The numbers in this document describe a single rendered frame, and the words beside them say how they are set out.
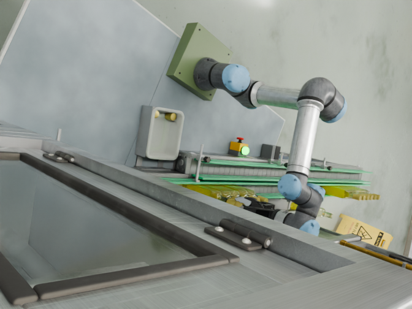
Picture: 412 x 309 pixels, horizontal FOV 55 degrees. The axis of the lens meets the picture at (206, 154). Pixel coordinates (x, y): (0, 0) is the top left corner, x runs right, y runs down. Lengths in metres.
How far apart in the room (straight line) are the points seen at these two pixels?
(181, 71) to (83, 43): 0.45
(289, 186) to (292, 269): 0.97
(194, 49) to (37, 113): 0.73
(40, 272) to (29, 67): 1.30
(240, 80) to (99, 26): 0.61
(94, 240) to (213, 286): 0.11
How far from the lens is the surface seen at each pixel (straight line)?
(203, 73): 1.81
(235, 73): 1.71
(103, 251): 0.32
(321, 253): 0.36
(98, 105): 1.65
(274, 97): 1.71
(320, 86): 1.47
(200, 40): 1.86
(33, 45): 1.55
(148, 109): 1.72
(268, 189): 2.28
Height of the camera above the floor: 2.20
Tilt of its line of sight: 45 degrees down
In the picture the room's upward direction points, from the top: 105 degrees clockwise
